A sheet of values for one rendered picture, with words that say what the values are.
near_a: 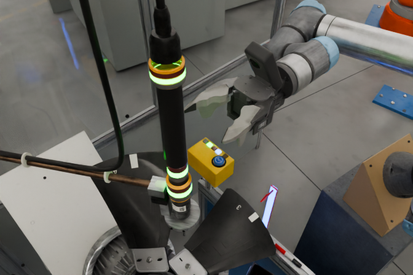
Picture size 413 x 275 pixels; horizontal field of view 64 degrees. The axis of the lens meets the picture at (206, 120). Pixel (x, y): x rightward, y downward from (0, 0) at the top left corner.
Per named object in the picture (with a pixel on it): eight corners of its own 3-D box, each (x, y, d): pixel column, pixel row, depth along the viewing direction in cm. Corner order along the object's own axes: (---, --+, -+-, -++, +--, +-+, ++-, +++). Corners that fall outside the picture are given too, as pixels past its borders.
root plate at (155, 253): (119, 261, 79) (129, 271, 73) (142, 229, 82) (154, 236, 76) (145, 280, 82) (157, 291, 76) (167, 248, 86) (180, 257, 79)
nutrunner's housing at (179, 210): (171, 228, 66) (136, 14, 33) (176, 210, 68) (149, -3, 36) (190, 232, 65) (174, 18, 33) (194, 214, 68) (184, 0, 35)
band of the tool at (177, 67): (146, 89, 40) (143, 69, 38) (157, 68, 43) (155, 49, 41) (180, 94, 39) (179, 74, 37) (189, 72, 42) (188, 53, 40)
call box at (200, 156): (187, 166, 134) (186, 149, 126) (206, 153, 139) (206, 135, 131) (215, 190, 126) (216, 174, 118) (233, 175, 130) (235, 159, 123)
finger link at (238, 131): (237, 167, 54) (257, 130, 60) (240, 143, 49) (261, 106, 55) (220, 160, 55) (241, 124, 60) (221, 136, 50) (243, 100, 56)
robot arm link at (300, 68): (315, 64, 62) (281, 46, 66) (300, 73, 60) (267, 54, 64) (306, 94, 67) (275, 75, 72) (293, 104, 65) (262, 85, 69)
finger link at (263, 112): (259, 132, 53) (276, 100, 59) (260, 125, 52) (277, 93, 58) (232, 123, 55) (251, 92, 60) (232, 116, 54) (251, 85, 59)
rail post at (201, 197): (200, 261, 203) (198, 191, 147) (205, 256, 205) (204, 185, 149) (204, 266, 201) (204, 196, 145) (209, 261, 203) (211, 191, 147)
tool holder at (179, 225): (150, 226, 63) (142, 199, 56) (161, 194, 68) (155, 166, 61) (195, 235, 62) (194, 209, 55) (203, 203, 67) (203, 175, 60)
